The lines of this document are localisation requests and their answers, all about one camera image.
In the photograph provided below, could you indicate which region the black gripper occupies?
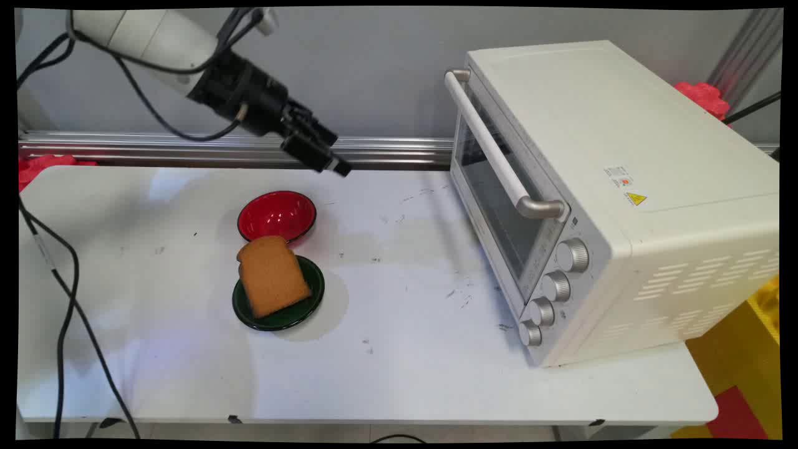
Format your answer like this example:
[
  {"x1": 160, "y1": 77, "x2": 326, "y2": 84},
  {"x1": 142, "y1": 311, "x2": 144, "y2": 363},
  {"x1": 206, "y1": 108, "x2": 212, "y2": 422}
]
[{"x1": 187, "y1": 53, "x2": 351, "y2": 177}]

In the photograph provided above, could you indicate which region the oven door with handle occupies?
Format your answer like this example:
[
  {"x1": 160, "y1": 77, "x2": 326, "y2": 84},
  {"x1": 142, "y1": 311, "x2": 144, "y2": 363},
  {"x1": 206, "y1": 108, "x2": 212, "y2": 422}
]
[{"x1": 445, "y1": 67, "x2": 571, "y2": 316}]

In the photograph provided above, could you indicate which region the red bowl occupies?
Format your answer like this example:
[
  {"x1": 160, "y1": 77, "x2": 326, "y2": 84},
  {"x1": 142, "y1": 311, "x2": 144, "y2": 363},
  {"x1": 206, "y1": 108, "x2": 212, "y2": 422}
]
[{"x1": 237, "y1": 191, "x2": 317, "y2": 244}]

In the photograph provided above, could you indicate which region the brown bread slice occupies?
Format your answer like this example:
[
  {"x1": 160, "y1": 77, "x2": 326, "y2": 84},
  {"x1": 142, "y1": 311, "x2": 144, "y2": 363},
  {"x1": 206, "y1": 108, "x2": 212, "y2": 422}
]
[{"x1": 236, "y1": 235, "x2": 312, "y2": 319}]

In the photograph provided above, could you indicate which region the dark green plate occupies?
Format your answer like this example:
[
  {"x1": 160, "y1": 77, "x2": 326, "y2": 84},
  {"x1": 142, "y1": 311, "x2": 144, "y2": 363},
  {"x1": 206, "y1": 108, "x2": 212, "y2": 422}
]
[{"x1": 232, "y1": 255, "x2": 325, "y2": 332}]

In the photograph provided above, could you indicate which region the red plastic object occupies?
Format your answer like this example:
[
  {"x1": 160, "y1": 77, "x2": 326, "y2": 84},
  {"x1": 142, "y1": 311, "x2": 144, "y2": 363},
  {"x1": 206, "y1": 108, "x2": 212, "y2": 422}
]
[
  {"x1": 675, "y1": 81, "x2": 731, "y2": 123},
  {"x1": 19, "y1": 155, "x2": 98, "y2": 191}
]

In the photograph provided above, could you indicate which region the white toaster oven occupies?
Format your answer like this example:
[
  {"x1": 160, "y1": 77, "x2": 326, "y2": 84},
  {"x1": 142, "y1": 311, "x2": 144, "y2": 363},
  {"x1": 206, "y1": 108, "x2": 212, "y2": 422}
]
[{"x1": 445, "y1": 41, "x2": 780, "y2": 369}]

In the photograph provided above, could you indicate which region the yellow foam floor mat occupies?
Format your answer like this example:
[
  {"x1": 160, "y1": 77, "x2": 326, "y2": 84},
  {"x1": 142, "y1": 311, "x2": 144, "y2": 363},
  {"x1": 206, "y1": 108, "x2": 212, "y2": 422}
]
[{"x1": 670, "y1": 274, "x2": 782, "y2": 440}]

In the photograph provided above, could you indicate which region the red foam floor tile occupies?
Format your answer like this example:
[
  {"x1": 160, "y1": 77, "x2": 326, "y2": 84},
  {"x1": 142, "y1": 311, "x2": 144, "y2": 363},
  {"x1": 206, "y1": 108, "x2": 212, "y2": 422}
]
[{"x1": 706, "y1": 385, "x2": 769, "y2": 440}]

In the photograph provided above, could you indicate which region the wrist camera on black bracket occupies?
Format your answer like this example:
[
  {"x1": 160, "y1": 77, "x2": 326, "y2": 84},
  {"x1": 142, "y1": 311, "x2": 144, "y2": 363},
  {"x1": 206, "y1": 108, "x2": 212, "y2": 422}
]
[{"x1": 252, "y1": 7, "x2": 279, "y2": 36}]

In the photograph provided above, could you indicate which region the aluminium rail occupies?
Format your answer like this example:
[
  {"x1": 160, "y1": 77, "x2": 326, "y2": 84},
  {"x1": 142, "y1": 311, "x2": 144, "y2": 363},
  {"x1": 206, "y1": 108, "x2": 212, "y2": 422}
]
[{"x1": 19, "y1": 130, "x2": 456, "y2": 171}]

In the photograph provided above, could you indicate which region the plain black cable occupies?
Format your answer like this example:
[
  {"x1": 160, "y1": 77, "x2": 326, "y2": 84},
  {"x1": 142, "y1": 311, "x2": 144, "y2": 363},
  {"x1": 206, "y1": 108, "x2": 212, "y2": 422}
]
[{"x1": 19, "y1": 209, "x2": 80, "y2": 439}]

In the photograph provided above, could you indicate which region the black cable with silver connector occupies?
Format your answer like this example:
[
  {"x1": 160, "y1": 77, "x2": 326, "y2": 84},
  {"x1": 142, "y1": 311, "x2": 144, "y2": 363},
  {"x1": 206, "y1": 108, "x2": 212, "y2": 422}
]
[{"x1": 19, "y1": 198, "x2": 142, "y2": 440}]

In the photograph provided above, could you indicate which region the black cable by post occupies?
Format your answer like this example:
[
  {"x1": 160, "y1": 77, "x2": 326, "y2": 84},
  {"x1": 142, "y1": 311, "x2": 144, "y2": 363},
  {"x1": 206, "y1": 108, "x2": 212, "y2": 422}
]
[{"x1": 723, "y1": 91, "x2": 782, "y2": 125}]

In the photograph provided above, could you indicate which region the aluminium frame post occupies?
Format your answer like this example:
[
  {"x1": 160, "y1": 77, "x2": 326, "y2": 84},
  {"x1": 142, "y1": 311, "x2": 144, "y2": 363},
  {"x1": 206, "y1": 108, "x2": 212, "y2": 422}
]
[{"x1": 708, "y1": 9, "x2": 784, "y2": 114}]

